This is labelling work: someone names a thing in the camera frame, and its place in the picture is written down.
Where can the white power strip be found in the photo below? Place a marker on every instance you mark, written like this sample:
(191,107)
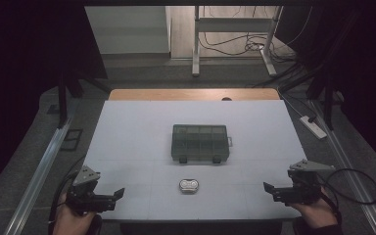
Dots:
(315,129)

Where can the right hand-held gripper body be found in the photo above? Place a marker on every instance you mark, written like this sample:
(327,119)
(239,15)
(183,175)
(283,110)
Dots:
(305,189)

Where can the person's right hand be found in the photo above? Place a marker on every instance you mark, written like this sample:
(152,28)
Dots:
(319,213)

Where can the black curtain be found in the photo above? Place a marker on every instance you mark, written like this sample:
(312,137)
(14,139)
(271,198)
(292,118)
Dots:
(365,65)
(19,65)

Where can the white table board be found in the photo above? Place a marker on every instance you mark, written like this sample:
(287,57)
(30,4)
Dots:
(137,137)

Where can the small silver oval case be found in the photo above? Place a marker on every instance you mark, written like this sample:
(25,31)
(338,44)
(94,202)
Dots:
(188,186)

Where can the black metal stand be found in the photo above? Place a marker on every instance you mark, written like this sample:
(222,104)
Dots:
(62,104)
(329,107)

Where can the white metal desk frame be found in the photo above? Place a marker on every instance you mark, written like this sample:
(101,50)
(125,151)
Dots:
(231,24)

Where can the grey transparent compartment box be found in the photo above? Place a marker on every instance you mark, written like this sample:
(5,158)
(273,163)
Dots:
(199,143)

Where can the person's left hand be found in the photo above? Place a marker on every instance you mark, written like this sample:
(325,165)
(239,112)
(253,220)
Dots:
(71,225)

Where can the black plug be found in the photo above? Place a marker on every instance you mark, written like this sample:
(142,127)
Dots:
(312,119)

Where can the aluminium rail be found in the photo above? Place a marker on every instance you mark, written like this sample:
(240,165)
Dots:
(36,182)
(341,153)

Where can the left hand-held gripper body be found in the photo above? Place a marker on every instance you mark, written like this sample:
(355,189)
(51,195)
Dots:
(81,196)

